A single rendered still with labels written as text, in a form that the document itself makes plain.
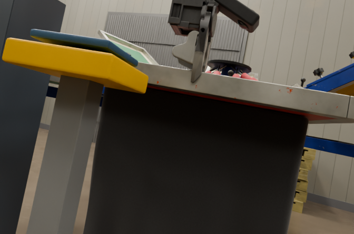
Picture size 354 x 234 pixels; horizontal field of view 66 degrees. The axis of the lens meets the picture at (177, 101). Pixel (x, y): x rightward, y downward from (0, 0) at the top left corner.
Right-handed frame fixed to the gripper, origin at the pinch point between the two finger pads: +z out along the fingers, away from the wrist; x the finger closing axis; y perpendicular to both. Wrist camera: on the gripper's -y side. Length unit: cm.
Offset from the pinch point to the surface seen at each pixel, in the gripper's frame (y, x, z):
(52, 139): 13.2, 21.1, 13.4
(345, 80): -52, -78, -21
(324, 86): -45, -82, -18
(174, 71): 4.5, 1.9, -0.2
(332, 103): -22.8, 1.9, 0.8
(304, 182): -113, -329, 60
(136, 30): 216, -484, -149
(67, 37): 12.0, 24.1, 1.5
